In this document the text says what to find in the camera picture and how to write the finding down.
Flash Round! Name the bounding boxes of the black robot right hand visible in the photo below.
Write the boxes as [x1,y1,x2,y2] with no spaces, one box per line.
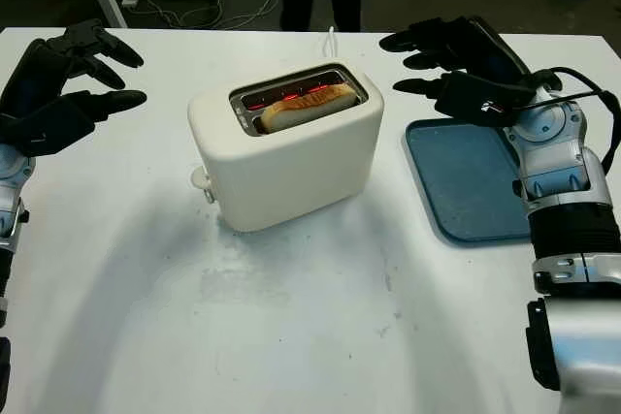
[378,15,530,120]

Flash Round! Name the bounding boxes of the white toaster power cable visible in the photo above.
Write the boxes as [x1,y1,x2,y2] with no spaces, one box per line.
[310,25,341,59]

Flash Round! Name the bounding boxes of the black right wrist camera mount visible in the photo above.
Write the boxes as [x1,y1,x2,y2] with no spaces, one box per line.
[473,83,538,128]

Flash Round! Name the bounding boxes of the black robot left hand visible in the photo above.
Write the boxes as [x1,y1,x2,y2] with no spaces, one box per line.
[0,18,147,123]

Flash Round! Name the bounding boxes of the blue plastic tray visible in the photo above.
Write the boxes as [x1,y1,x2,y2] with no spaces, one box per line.
[405,117,535,244]

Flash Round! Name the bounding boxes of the white two-slot toaster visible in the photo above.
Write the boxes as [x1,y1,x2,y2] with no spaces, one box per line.
[186,62,387,234]

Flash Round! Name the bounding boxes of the slice of toast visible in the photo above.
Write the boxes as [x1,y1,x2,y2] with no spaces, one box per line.
[260,83,357,134]

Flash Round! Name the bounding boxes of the white floor cable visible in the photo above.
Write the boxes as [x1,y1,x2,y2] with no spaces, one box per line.
[138,0,224,30]

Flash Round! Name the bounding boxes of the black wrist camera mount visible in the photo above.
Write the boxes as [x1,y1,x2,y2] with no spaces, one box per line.
[0,111,97,158]
[473,83,538,128]

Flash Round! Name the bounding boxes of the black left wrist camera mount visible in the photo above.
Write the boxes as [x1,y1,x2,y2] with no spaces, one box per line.
[0,111,97,158]

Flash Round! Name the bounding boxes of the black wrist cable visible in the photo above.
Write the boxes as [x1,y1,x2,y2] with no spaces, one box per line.
[523,67,621,177]

